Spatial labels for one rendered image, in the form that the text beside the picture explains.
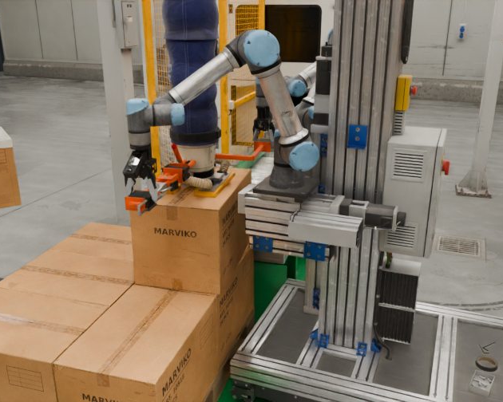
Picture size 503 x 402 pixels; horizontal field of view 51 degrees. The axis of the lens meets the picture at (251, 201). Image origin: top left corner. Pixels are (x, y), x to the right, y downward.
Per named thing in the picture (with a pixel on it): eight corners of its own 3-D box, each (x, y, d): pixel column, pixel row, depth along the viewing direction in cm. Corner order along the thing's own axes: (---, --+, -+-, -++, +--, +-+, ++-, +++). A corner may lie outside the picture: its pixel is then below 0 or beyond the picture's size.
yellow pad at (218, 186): (215, 174, 265) (215, 164, 263) (235, 175, 262) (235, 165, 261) (193, 196, 233) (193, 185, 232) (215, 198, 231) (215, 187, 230)
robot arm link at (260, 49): (311, 155, 212) (261, 22, 190) (326, 165, 198) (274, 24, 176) (285, 168, 211) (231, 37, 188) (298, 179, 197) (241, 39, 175)
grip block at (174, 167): (168, 175, 229) (168, 162, 226) (191, 177, 226) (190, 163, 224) (161, 181, 221) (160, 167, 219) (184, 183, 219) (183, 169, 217)
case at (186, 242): (180, 233, 295) (177, 163, 281) (251, 240, 287) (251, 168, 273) (134, 285, 240) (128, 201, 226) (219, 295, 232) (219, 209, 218)
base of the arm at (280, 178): (310, 180, 224) (310, 157, 221) (299, 191, 211) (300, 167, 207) (275, 176, 229) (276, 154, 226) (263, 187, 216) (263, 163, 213)
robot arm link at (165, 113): (180, 99, 191) (148, 100, 188) (184, 104, 181) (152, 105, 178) (180, 120, 194) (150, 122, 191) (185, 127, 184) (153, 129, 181)
